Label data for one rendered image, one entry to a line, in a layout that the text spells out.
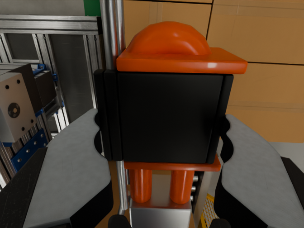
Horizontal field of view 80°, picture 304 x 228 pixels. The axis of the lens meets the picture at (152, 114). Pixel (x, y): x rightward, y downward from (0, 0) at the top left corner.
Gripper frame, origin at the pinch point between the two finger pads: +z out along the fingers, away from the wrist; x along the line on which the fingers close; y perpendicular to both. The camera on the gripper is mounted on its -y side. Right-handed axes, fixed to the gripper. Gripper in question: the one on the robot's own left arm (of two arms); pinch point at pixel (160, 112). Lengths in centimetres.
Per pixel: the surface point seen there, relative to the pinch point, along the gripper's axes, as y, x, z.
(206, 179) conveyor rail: 74, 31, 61
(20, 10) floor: -6, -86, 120
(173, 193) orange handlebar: 9.3, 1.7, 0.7
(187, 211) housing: 10.5, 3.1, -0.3
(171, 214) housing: 11.0, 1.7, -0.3
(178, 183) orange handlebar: 7.6, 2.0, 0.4
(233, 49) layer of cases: 5, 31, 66
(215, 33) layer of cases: -1, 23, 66
